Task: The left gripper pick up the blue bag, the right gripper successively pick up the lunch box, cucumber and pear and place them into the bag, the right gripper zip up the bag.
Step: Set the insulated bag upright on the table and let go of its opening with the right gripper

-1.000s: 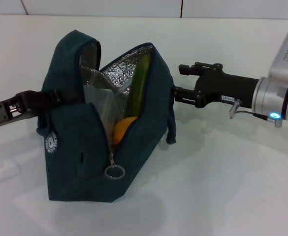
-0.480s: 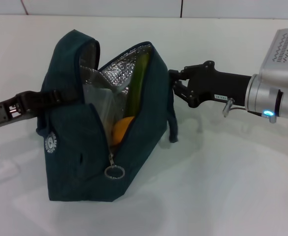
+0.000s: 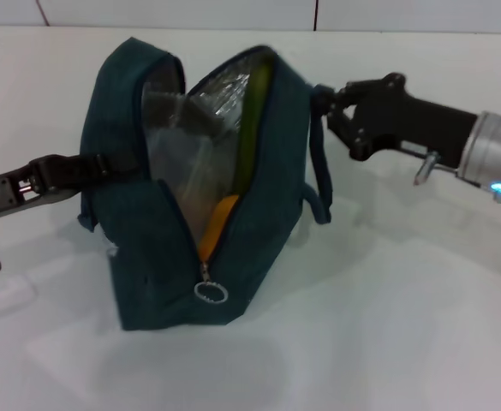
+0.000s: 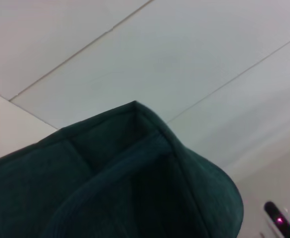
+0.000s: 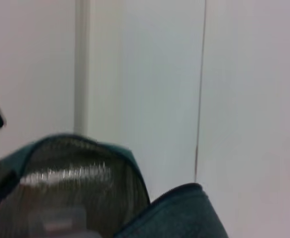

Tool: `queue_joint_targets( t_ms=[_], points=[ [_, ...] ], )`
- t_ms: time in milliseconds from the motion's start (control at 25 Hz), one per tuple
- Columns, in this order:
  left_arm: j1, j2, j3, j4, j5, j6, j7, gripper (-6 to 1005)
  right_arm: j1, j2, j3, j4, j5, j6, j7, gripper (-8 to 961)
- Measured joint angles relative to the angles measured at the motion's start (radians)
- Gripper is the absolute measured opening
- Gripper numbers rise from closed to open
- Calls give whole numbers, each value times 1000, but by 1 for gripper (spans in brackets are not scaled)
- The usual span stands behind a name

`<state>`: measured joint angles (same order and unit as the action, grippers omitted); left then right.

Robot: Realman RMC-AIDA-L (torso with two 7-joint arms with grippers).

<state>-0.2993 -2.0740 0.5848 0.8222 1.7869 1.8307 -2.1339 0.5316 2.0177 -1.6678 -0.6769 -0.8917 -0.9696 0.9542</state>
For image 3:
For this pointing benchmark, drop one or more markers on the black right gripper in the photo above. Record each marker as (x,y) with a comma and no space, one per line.
(408,120)

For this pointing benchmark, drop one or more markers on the clear food container blue lid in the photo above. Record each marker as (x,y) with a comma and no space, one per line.
(177,162)

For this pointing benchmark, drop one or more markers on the orange yellow pear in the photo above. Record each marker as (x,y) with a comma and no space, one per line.
(218,222)

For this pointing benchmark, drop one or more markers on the green cucumber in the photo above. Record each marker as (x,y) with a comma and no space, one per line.
(256,120)

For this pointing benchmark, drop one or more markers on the dark teal insulated lunch bag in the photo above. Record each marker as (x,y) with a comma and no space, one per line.
(276,192)

